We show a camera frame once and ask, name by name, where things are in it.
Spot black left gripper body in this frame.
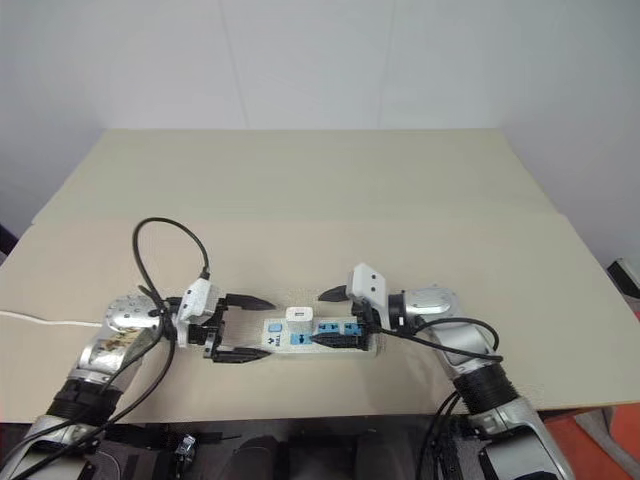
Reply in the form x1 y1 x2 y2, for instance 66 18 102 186
187 294 234 363

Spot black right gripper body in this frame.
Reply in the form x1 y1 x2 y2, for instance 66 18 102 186
350 297 382 351

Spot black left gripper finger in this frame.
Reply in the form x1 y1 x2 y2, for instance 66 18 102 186
214 347 273 365
227 293 276 313

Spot white power strip blue sockets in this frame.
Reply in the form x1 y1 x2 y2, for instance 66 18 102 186
262 314 384 361

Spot white charger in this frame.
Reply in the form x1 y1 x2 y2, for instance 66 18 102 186
284 306 315 334

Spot dark grey rounded shape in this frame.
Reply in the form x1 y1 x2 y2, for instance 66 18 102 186
82 439 169 480

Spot dark object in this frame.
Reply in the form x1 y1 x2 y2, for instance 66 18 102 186
0 214 17 259

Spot black and silver device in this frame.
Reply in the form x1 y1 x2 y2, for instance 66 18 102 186
606 256 640 302

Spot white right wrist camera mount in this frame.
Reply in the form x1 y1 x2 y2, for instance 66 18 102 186
346 262 390 330

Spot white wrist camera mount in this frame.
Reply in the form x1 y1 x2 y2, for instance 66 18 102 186
175 278 220 348
346 262 390 330

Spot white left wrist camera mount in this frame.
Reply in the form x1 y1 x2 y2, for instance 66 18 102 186
175 278 220 348

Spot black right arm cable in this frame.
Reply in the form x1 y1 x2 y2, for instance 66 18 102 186
369 314 506 480

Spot white power strip cord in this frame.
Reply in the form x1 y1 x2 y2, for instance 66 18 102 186
0 309 104 329

